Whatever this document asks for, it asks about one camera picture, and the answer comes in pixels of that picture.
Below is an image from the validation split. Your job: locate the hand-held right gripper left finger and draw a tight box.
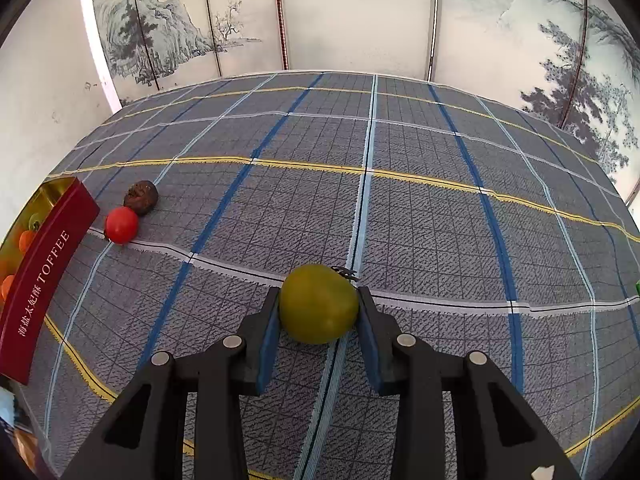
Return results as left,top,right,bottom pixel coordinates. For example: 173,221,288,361
60,287,281,480

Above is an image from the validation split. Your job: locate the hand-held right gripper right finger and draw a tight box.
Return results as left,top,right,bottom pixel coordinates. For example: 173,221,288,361
357,286,583,480

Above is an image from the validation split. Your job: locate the red and gold box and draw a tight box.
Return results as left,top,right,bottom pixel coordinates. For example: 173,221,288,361
0,176,100,386

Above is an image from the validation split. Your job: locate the grey plaid tablecloth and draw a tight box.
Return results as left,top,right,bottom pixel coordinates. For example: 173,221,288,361
10,71,640,480

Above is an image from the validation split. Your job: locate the red tomato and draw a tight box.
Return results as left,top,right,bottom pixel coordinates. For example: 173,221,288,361
104,207,139,245

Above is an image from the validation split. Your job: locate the dark brown round fruit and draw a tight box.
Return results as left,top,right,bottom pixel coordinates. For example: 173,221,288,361
123,180,159,216

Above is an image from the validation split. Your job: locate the painted landscape folding screen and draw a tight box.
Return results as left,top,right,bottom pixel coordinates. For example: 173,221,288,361
90,0,640,183

